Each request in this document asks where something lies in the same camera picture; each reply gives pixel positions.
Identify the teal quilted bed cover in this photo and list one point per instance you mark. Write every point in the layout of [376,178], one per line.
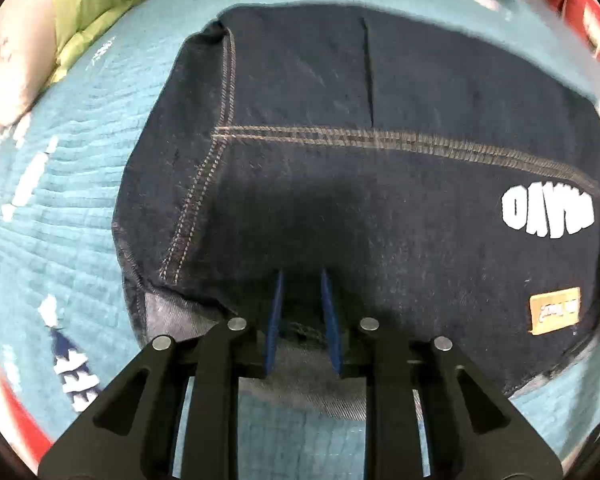
[70,210]

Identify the dark denim jacket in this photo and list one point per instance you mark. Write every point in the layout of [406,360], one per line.
[380,200]

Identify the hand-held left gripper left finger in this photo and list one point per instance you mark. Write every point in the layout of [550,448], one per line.
[275,320]

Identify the pink pillow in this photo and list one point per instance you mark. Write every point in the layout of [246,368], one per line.
[10,60]

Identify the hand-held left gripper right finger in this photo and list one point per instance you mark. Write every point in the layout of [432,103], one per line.
[330,320]

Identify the green blanket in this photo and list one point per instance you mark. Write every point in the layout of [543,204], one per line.
[95,5]

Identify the red sheet edge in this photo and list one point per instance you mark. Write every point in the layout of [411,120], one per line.
[15,420]

